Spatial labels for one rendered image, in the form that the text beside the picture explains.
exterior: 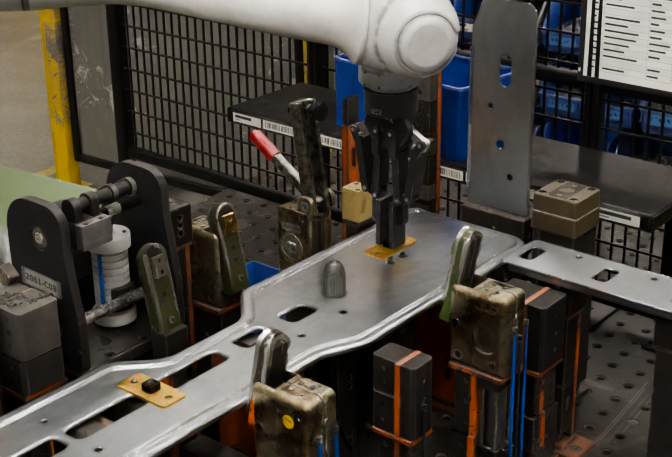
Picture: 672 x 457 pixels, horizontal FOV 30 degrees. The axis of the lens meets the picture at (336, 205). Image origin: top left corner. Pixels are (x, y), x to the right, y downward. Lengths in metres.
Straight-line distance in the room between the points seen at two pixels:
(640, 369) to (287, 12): 0.99
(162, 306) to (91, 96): 3.09
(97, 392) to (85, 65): 3.24
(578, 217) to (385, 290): 0.34
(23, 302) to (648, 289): 0.84
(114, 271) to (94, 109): 3.05
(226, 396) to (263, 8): 0.46
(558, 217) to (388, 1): 0.56
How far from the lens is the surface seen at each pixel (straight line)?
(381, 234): 1.80
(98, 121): 4.73
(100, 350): 1.70
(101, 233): 1.61
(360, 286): 1.75
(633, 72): 2.15
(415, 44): 1.46
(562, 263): 1.84
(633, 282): 1.80
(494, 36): 1.94
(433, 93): 2.07
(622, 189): 2.05
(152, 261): 1.65
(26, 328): 1.57
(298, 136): 1.84
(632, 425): 2.04
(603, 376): 2.17
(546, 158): 2.16
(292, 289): 1.75
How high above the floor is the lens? 1.76
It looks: 22 degrees down
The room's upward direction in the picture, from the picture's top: 1 degrees counter-clockwise
